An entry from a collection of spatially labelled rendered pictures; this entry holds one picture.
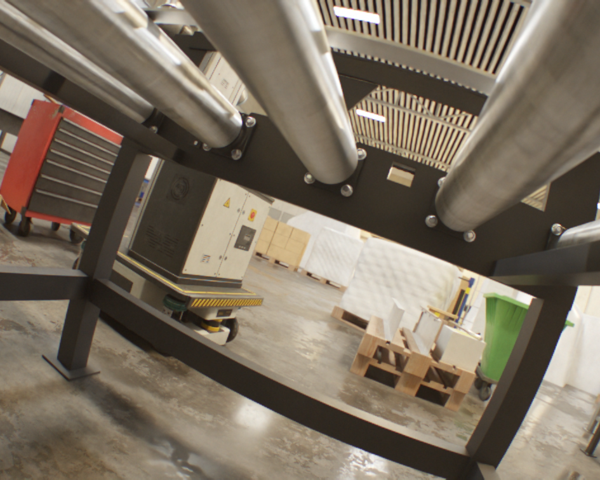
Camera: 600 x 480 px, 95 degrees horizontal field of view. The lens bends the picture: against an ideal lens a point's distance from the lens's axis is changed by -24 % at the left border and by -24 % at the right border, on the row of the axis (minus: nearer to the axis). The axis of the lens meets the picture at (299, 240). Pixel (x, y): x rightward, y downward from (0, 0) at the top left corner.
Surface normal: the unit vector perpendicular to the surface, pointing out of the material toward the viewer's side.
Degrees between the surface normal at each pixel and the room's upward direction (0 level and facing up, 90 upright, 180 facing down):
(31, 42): 121
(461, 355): 90
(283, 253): 90
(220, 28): 172
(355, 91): 90
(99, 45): 138
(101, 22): 110
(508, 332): 101
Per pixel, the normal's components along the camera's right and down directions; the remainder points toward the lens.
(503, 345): -0.42, 0.02
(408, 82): -0.23, -0.11
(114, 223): 0.90, 0.35
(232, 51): -0.32, 0.95
